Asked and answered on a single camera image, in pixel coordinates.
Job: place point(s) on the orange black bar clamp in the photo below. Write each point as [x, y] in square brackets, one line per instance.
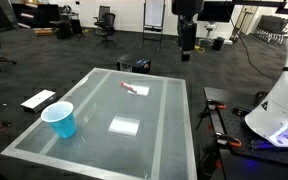
[229, 141]
[217, 106]

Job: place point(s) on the whiteboard easel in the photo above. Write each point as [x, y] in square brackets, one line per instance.
[154, 16]

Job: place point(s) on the black office chair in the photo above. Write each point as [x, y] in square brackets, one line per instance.
[101, 15]
[106, 28]

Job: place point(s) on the black monitor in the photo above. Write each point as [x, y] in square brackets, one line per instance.
[215, 10]

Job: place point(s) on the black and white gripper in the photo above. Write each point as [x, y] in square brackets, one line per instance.
[187, 33]

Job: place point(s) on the black desk with shelves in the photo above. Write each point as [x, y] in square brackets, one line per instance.
[50, 16]

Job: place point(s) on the white flat box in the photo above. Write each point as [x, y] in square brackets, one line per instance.
[39, 100]

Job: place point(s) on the stacked chairs rack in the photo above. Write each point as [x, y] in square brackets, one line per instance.
[271, 28]

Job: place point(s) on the red marker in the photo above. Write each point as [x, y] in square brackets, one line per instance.
[128, 87]

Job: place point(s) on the black trash bin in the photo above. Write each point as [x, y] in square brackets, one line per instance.
[218, 43]

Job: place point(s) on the black perforated mounting table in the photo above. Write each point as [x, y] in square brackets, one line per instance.
[250, 160]

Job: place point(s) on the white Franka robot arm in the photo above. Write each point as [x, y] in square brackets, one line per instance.
[284, 110]

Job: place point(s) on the light blue plastic cup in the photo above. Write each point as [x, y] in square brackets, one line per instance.
[61, 121]

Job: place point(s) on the black case with blue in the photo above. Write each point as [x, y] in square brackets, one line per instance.
[137, 64]

